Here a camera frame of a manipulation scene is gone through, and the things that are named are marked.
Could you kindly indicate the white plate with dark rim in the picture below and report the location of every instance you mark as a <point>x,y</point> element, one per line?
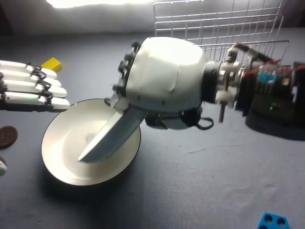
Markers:
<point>66,143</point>

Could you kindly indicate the brown round cookie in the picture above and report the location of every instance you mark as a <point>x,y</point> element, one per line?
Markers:
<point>7,137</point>

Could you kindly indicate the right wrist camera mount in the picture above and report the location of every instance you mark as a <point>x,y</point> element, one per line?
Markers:
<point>228,71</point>

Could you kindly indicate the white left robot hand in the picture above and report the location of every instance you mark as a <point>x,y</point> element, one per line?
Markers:
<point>21,83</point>

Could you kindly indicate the blue pentagon block with holes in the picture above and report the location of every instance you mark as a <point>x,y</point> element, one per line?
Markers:
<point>274,219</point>

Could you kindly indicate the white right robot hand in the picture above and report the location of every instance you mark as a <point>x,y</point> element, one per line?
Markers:
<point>166,76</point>

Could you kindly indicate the yellow rectangular block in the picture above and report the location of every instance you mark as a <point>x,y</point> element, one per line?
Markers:
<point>51,64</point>

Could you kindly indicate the grey table cloth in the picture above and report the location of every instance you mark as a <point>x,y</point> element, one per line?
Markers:
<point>190,179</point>

